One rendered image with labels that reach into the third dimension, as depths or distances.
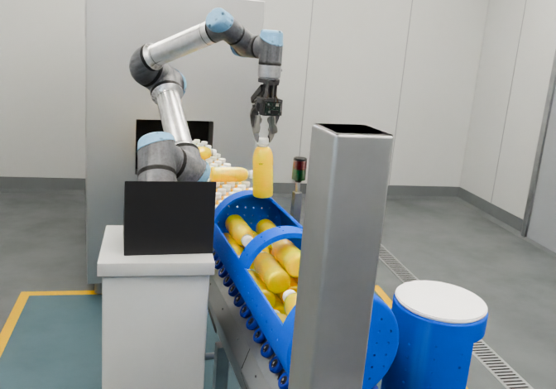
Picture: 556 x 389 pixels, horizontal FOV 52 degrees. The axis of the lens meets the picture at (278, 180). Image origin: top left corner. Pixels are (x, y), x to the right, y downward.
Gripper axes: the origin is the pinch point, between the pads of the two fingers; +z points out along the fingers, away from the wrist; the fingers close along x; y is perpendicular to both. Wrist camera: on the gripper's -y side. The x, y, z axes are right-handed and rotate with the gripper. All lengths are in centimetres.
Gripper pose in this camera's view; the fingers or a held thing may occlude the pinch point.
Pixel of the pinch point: (263, 137)
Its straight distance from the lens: 193.8
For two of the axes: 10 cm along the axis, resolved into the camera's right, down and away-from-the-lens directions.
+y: 3.2, 2.5, -9.2
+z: -0.7, 9.7, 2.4
